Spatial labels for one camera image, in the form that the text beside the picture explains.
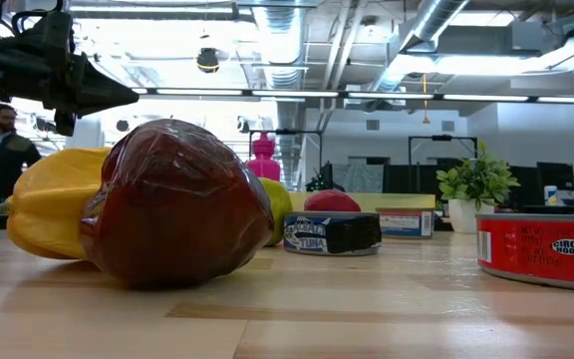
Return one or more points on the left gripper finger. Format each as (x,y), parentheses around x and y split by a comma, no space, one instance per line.
(92,101)
(98,79)

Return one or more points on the yellow plastic starfruit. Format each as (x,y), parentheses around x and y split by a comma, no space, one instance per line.
(53,199)

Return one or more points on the dark maroon plastic fruit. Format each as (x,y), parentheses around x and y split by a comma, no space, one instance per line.
(177,209)

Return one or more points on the pink plastic sports bottle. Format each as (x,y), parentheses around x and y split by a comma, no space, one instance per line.
(263,164)

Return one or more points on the green plastic pear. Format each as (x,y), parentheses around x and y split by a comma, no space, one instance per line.
(278,204)

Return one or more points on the red plastic fruit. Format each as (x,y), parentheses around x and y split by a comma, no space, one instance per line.
(332,202)

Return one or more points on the blue albacore tuna can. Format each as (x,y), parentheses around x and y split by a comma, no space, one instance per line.
(317,234)

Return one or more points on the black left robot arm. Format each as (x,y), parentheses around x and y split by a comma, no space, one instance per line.
(3,70)

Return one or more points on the yellow plastic tray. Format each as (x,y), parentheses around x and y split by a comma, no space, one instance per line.
(396,200)

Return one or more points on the white red label tuna can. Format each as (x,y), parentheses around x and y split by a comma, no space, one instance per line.
(406,224)

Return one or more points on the green plant in white pot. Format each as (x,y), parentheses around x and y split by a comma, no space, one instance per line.
(474,184)

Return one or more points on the red circle hook tuna can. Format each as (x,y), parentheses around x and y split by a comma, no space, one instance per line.
(531,249)

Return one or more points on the white blue canister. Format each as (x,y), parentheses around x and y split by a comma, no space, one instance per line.
(550,195)

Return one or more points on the black computer monitor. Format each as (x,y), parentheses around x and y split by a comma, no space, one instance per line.
(556,175)

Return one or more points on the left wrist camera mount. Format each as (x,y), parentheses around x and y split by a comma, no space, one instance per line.
(50,35)

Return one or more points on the long ceiling light rail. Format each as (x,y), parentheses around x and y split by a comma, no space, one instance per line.
(197,92)

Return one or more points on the black dome ceiling camera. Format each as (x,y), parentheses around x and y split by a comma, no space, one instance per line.
(207,60)

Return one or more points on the silver vertical ceiling duct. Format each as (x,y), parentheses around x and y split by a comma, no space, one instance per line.
(282,40)

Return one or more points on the black metal stand frame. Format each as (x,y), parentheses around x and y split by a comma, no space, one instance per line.
(441,137)
(287,131)

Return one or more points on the silver diagonal ceiling duct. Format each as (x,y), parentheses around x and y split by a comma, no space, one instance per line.
(436,15)

